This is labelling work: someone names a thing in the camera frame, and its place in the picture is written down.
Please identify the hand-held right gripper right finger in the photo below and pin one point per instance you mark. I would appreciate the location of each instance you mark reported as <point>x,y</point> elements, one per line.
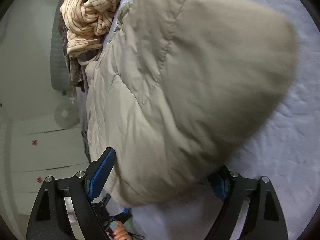
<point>221,186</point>

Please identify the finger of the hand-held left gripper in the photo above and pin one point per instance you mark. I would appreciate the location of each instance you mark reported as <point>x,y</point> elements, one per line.
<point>123,215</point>

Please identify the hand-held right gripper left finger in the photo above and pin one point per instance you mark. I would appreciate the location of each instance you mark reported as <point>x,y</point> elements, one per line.
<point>102,176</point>

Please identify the cream striped garment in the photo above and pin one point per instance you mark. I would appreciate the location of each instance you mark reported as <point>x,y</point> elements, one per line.
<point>92,20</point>

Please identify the beige puffer jacket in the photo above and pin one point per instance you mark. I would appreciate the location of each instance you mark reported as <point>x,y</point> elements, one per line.
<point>180,100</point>

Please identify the white electric fan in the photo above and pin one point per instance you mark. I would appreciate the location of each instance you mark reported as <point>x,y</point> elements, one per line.
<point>67,115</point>

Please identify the person's left hand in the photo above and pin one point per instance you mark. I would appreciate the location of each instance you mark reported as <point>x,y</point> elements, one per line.
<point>120,232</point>

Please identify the grey quilted headboard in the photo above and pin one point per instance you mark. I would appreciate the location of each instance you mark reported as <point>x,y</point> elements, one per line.
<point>58,62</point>

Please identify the white wardrobe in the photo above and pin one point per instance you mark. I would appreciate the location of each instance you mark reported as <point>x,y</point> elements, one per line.
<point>45,160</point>

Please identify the olive brown garment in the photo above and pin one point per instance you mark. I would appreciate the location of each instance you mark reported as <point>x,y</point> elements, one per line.
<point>72,65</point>

